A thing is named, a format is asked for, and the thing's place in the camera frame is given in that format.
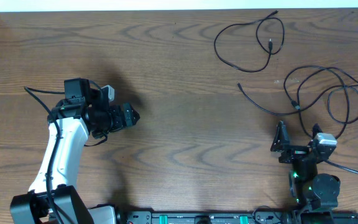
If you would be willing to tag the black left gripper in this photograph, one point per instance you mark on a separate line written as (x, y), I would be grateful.
(127, 115)

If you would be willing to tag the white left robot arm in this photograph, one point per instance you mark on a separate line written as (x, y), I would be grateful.
(85, 111)

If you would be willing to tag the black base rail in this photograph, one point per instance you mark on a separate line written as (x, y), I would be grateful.
(261, 215)

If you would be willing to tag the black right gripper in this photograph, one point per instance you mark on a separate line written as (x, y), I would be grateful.
(298, 151)

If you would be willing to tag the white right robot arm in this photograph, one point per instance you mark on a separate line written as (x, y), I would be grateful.
(315, 193)

